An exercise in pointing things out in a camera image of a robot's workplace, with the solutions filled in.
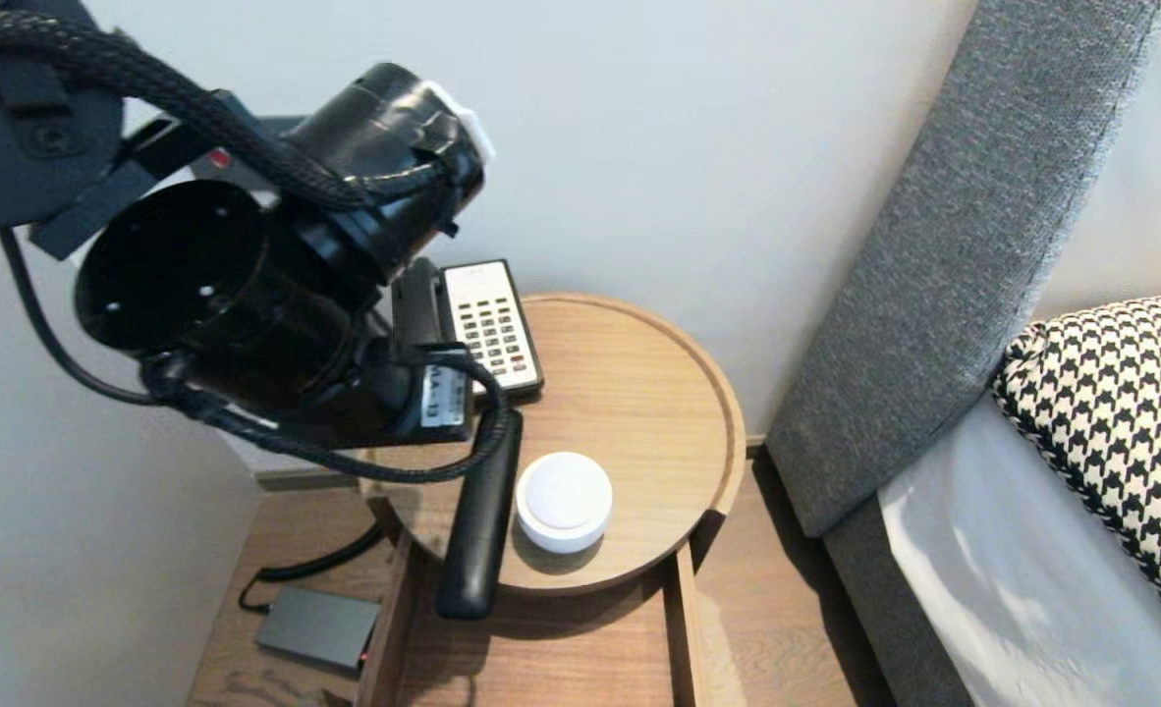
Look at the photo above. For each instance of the round wooden side table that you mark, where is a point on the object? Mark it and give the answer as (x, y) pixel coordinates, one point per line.
(639, 412)

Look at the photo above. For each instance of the long black remote control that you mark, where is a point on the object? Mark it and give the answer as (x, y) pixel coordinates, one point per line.
(482, 530)

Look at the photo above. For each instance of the black white houndstooth pillow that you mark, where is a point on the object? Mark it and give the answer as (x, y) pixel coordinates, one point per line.
(1121, 432)

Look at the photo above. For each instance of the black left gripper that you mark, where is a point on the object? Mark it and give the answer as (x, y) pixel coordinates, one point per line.
(384, 167)

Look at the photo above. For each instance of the grey power adapter box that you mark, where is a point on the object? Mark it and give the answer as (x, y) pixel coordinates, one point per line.
(315, 626)

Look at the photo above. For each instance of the white bed sheet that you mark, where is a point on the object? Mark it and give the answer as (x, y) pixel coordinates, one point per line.
(1013, 589)

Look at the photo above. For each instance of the white round dome device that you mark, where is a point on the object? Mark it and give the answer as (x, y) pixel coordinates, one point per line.
(564, 501)

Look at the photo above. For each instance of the black telephone handset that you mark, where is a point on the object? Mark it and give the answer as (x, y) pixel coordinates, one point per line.
(418, 304)

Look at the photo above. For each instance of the brown wooden skirting board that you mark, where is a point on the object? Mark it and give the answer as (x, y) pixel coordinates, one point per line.
(305, 477)

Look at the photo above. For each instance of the curved wooden table drawer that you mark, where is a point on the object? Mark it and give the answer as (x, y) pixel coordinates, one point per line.
(541, 658)

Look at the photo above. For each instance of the grey upholstered bed base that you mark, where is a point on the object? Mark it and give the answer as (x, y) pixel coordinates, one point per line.
(885, 619)

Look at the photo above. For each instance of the black white desk telephone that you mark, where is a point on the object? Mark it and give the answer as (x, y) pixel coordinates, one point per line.
(492, 324)

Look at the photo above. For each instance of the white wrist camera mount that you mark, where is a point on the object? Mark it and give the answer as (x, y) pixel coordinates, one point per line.
(468, 118)

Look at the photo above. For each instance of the grey fabric headboard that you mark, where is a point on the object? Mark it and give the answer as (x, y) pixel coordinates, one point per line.
(964, 245)

